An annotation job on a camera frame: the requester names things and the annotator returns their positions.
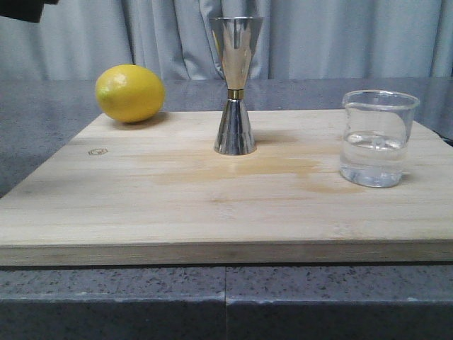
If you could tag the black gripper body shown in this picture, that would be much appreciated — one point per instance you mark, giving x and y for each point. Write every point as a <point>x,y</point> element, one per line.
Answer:
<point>25,10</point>

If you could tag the steel double jigger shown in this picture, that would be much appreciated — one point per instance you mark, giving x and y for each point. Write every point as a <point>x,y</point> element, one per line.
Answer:
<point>235,39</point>

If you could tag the glass measuring beaker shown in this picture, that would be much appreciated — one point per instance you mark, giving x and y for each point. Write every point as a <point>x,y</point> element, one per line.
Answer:
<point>375,139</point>

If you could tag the yellow lemon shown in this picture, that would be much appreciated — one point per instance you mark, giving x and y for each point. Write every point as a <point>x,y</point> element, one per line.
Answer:
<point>129,93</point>

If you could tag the wooden cutting board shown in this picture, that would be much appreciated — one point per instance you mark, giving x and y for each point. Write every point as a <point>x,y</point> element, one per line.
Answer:
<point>157,193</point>

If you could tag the grey curtain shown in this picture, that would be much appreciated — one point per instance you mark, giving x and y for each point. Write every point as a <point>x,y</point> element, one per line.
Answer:
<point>77,40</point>

